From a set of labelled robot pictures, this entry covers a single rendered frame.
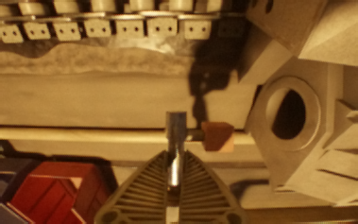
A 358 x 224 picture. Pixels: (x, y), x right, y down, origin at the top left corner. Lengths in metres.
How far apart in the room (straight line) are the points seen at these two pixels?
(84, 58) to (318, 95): 0.41
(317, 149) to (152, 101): 0.30
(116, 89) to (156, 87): 0.10
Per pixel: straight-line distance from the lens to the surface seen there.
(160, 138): 0.36
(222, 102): 0.35
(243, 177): 0.59
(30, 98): 0.51
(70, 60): 0.39
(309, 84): 0.24
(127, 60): 0.33
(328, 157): 0.26
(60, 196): 0.73
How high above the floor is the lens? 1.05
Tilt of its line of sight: 60 degrees down
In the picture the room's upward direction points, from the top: 179 degrees counter-clockwise
